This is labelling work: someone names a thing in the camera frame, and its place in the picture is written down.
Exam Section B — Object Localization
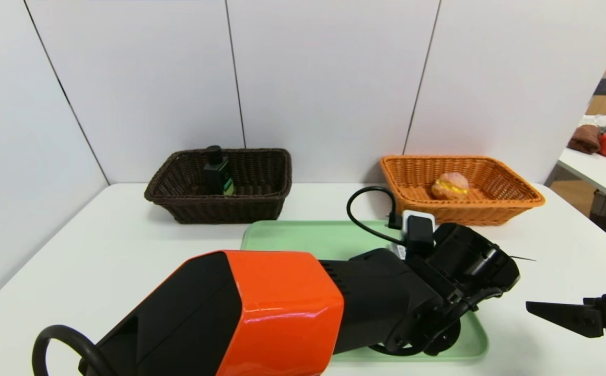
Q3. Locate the black pump bottle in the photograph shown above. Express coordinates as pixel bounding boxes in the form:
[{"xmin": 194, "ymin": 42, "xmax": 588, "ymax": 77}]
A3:
[{"xmin": 203, "ymin": 145, "xmax": 236, "ymax": 197}]

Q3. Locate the white side table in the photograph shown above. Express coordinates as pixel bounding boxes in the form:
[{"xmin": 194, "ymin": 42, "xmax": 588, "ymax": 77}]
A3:
[{"xmin": 558, "ymin": 116, "xmax": 606, "ymax": 205}]

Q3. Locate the brown folded cloth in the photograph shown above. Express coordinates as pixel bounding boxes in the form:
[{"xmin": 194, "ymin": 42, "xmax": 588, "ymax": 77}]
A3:
[{"xmin": 568, "ymin": 124, "xmax": 601, "ymax": 155}]

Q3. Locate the dark brown wicker basket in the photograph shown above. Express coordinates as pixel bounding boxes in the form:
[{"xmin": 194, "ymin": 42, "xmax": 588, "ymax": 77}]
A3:
[{"xmin": 144, "ymin": 148, "xmax": 293, "ymax": 225}]

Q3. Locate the black left camera cable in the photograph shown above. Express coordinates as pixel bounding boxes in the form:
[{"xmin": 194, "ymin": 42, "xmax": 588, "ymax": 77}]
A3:
[{"xmin": 346, "ymin": 185, "xmax": 406, "ymax": 246}]

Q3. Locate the white crumpled cloth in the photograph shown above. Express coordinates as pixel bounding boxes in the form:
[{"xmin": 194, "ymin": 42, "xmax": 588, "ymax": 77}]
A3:
[{"xmin": 580, "ymin": 115, "xmax": 606, "ymax": 134}]

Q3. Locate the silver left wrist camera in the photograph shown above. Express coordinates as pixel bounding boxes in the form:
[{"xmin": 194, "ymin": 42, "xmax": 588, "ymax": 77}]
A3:
[{"xmin": 401, "ymin": 210, "xmax": 436, "ymax": 252}]

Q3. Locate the light green plastic tray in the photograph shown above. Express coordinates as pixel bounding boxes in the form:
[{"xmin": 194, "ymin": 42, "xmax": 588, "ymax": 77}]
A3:
[{"xmin": 240, "ymin": 220, "xmax": 490, "ymax": 362}]

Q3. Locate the orange wicker basket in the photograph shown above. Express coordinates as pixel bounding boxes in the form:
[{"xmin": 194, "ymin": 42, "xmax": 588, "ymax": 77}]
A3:
[{"xmin": 379, "ymin": 155, "xmax": 546, "ymax": 226}]

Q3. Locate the cream bread bun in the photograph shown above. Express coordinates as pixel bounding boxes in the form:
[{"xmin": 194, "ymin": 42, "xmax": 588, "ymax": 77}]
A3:
[{"xmin": 431, "ymin": 172, "xmax": 470, "ymax": 201}]

